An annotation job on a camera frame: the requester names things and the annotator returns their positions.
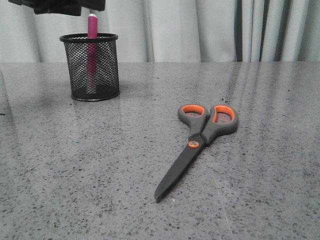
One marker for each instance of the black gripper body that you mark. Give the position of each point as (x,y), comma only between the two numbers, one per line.
(64,7)

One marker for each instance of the magenta pen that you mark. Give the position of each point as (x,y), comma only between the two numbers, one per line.
(92,27)

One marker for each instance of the grey and orange scissors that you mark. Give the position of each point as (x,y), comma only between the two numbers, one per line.
(204,127)

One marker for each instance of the black mesh pen cup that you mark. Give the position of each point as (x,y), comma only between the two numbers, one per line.
(107,75)

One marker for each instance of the grey curtain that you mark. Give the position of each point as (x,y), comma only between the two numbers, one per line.
(173,31)

